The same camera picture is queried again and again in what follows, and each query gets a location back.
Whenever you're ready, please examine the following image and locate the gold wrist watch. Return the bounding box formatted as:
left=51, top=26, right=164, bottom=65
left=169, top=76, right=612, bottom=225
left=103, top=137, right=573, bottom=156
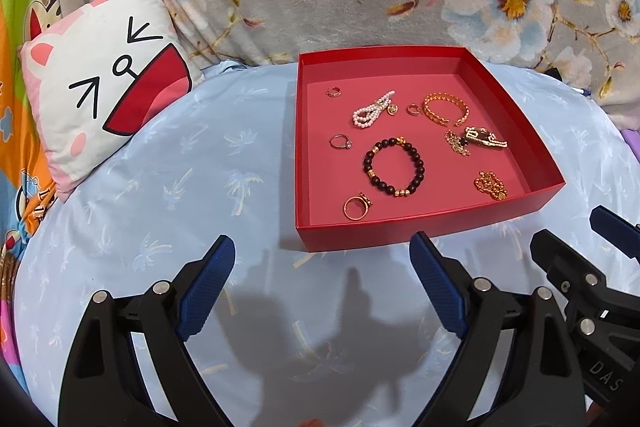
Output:
left=463, top=127, right=508, bottom=148

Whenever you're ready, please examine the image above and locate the purple object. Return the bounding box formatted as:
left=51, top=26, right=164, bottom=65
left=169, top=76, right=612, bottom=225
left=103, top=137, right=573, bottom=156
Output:
left=620, top=129, right=640, bottom=157

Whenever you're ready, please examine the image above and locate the black bead bracelet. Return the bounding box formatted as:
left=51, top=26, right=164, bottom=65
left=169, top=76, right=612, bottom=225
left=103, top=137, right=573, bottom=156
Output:
left=362, top=135, right=426, bottom=198

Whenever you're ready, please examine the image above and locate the cat face cushion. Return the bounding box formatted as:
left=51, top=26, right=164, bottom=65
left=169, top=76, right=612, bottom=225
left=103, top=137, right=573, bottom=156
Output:
left=21, top=0, right=203, bottom=199

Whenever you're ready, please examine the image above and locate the black clover gold necklace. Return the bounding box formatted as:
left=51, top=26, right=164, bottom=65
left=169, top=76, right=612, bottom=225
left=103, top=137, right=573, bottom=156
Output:
left=444, top=130, right=472, bottom=158

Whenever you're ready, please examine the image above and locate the colourful cartoon bedsheet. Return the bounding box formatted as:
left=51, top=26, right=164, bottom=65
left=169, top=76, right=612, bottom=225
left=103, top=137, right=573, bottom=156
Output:
left=1, top=0, right=62, bottom=386

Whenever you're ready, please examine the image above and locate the red shallow jewelry box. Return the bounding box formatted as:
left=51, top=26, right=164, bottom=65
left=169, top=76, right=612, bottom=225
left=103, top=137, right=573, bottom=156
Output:
left=295, top=46, right=564, bottom=251

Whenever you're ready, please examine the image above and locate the blue white pen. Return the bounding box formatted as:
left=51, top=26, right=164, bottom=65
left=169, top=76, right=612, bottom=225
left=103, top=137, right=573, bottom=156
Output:
left=572, top=87, right=591, bottom=98

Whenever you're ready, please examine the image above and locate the white pearl bracelet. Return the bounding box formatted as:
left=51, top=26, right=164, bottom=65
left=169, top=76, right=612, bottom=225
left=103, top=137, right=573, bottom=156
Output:
left=351, top=89, right=397, bottom=129

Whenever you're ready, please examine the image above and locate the gold chain cuff bangle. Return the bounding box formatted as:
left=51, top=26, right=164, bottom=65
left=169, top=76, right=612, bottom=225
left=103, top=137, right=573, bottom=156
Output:
left=422, top=92, right=470, bottom=127

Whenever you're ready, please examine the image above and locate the gold chain cluster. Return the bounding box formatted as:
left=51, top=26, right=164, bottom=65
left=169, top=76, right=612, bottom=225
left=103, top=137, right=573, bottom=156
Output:
left=474, top=171, right=508, bottom=200

